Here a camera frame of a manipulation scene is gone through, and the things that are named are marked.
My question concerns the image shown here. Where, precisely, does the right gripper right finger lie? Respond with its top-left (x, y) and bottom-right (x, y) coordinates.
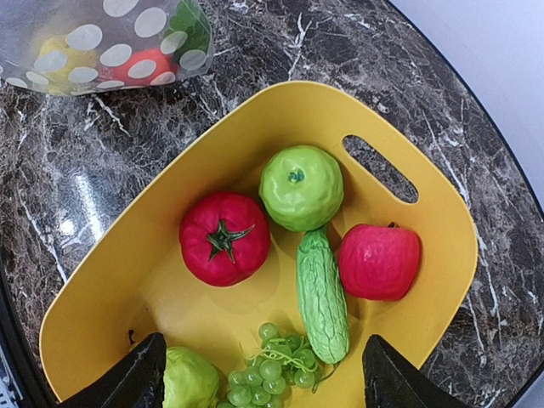
top-left (362, 335), bottom-right (466, 408)

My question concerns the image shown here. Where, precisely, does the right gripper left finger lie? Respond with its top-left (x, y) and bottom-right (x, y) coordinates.
top-left (63, 332), bottom-right (167, 408)

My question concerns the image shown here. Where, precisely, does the green pear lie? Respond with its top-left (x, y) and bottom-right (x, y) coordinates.
top-left (162, 347), bottom-right (220, 408)

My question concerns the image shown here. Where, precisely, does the red tomato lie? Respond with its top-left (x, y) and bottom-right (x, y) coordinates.
top-left (178, 191), bottom-right (271, 287)

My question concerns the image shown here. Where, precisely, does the green apple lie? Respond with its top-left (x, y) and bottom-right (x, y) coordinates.
top-left (259, 145), bottom-right (344, 232)

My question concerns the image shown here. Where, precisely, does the polka dot zip bag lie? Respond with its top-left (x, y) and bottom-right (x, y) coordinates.
top-left (0, 0), bottom-right (214, 98)

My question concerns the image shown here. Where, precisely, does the yellow lemon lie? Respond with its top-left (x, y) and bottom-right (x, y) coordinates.
top-left (34, 36), bottom-right (99, 96)

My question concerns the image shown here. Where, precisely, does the red carrot with leaves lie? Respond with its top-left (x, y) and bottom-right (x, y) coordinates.
top-left (100, 1), bottom-right (213, 88)

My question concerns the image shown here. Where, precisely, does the green bitter cucumber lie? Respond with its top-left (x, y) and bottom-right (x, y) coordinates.
top-left (296, 224), bottom-right (349, 365)

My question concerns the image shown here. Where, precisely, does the green grape bunch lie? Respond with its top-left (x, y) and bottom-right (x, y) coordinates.
top-left (217, 322), bottom-right (322, 407)

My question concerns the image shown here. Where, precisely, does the red apple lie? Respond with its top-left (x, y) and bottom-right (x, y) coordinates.
top-left (338, 224), bottom-right (421, 301)

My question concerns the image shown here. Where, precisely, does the yellow plastic basket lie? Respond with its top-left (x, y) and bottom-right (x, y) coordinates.
top-left (40, 82), bottom-right (478, 407)

